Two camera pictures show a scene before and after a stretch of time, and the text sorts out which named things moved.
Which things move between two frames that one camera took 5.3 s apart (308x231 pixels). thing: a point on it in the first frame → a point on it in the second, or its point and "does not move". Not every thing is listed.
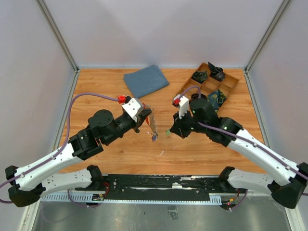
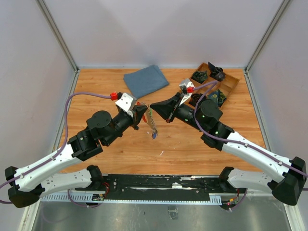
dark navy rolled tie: [216, 72] does not move
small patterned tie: [150, 120] does not move
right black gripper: [177, 127] → [164, 108]
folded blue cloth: [141, 82] does not move
